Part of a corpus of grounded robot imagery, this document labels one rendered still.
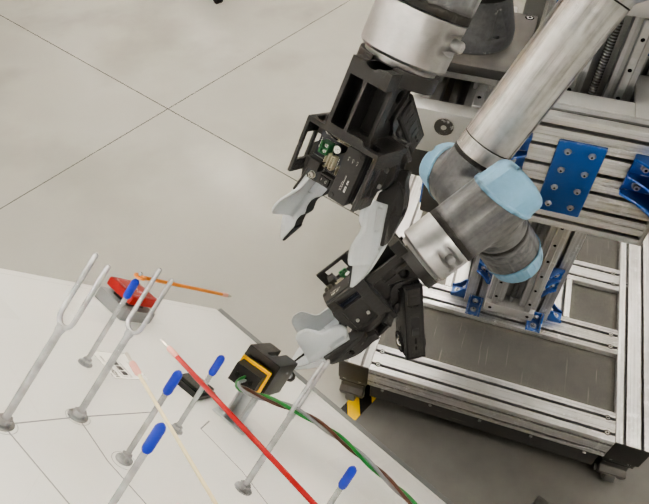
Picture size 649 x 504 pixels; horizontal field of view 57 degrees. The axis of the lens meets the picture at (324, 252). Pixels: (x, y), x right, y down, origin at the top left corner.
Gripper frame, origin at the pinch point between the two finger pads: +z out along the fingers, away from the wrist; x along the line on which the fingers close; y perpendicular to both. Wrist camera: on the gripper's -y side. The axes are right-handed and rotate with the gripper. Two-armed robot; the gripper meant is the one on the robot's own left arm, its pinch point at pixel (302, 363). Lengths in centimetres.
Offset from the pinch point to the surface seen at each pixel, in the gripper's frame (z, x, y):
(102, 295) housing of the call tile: 14.2, -8.3, 21.1
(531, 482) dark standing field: -1, -45, -116
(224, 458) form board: 5.5, 17.7, 9.7
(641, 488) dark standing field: -24, -38, -135
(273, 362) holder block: -2.0, 10.0, 9.9
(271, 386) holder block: 0.1, 10.5, 7.9
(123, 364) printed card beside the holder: 10.7, 6.8, 19.1
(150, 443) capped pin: -1.6, 30.9, 25.3
